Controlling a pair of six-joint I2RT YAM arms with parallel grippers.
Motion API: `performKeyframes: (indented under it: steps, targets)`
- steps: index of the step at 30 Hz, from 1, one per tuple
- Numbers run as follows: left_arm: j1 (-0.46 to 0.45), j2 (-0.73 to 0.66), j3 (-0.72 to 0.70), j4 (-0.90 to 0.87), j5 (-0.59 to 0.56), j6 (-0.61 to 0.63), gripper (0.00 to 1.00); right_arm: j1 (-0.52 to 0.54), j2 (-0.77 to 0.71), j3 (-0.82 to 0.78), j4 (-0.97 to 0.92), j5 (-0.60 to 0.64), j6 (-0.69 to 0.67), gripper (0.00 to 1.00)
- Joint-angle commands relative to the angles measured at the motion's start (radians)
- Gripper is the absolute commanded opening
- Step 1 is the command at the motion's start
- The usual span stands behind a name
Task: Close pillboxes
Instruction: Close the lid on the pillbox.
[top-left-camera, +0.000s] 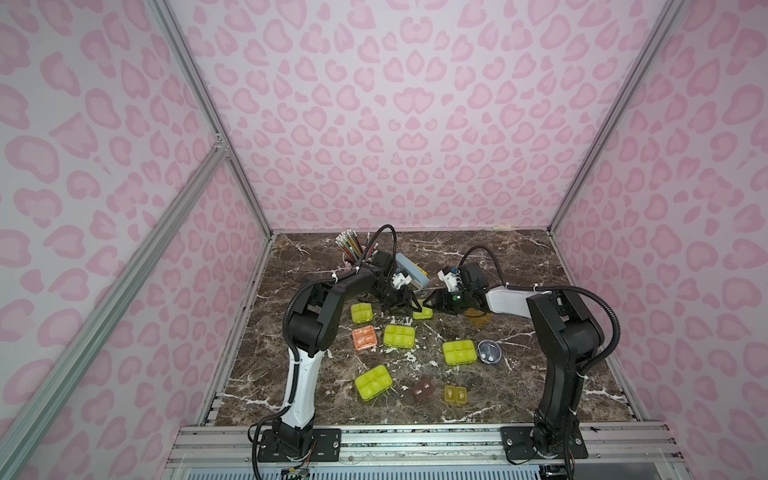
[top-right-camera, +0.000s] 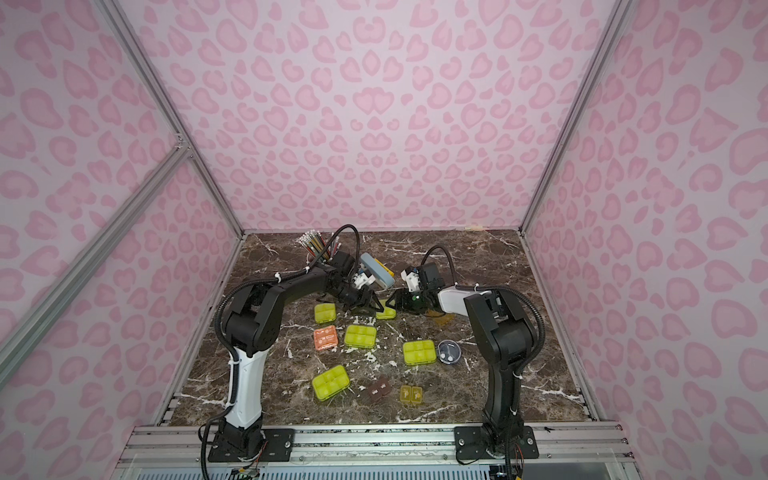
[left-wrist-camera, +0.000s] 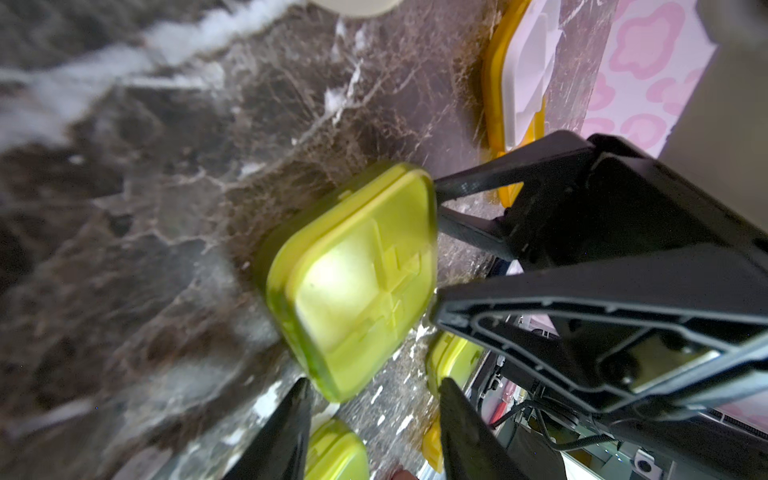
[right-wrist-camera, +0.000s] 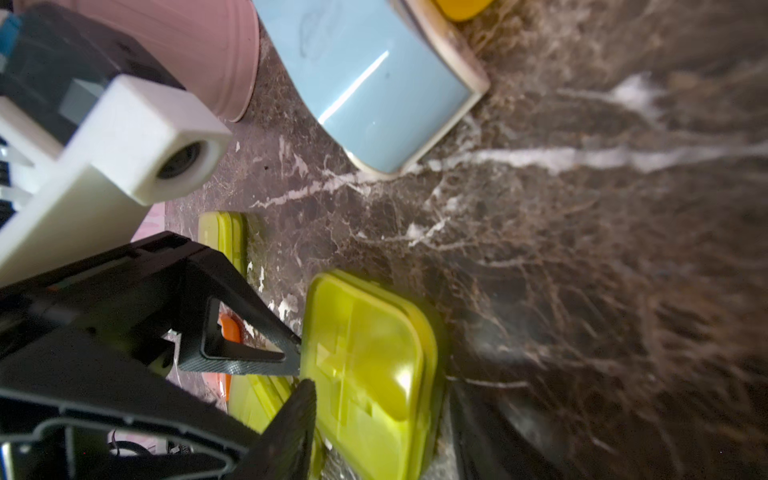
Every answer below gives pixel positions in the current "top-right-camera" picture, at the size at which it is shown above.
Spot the white pillbox green lid back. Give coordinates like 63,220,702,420
375,306,397,321

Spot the white pillbox green lid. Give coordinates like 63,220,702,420
403,340,437,366
344,325,377,349
375,306,397,321
311,365,350,401
314,303,337,325

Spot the white pillbox yellow lid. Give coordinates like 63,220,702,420
428,311,455,328

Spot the orange square pillbox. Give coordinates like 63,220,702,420
313,325,338,351

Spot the small dark red pillbox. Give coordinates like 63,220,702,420
366,377,392,404

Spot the white pillbox green lid front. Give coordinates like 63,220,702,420
311,365,350,401

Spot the small yellow pillbox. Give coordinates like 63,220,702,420
399,385,423,405

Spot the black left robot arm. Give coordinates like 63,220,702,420
214,265,384,430

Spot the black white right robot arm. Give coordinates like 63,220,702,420
386,263,546,467

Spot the blue grey stapler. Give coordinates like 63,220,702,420
360,253,395,289

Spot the coloured pencils bundle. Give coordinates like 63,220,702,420
297,230,340,263

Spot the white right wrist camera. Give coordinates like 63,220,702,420
401,268,421,293

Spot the aluminium front rail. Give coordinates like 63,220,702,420
110,423,637,480

